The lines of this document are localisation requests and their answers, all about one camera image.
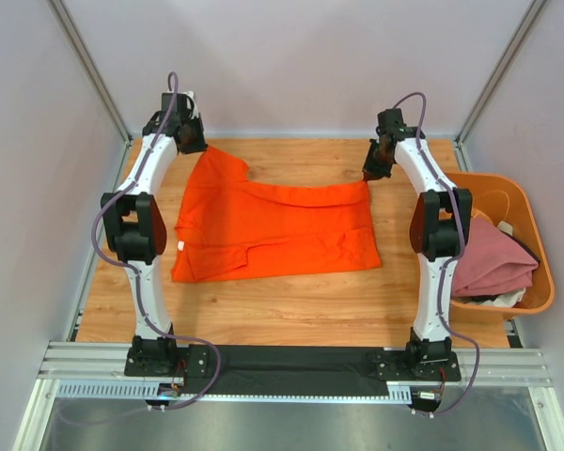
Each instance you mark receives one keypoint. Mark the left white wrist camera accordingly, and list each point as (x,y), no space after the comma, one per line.
(191,105)

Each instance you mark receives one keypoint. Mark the aluminium corner post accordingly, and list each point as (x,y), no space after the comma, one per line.
(516,42)
(74,37)

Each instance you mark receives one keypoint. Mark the aluminium rail frame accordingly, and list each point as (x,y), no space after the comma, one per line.
(83,401)

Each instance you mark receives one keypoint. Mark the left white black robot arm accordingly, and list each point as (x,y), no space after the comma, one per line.
(135,232)

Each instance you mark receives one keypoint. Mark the right aluminium corner post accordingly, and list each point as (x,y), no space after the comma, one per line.
(516,42)

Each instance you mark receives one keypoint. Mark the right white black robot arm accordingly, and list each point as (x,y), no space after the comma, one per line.
(438,233)

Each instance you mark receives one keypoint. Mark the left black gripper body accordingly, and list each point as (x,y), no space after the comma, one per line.
(194,136)

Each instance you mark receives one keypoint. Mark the pink t shirt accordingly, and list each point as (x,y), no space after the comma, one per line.
(460,277)

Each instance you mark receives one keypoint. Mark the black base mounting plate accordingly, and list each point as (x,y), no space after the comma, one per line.
(287,371)

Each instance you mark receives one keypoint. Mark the orange t shirt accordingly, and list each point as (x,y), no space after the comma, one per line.
(230,227)

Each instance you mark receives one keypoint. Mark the dark garment in basket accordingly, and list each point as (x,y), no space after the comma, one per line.
(527,249)

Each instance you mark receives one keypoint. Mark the orange plastic basket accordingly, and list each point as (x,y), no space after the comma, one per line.
(502,199)

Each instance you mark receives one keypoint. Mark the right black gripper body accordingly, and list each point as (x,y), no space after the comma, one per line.
(377,165)

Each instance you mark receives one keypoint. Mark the left aluminium corner post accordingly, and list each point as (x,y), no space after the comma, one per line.
(74,37)

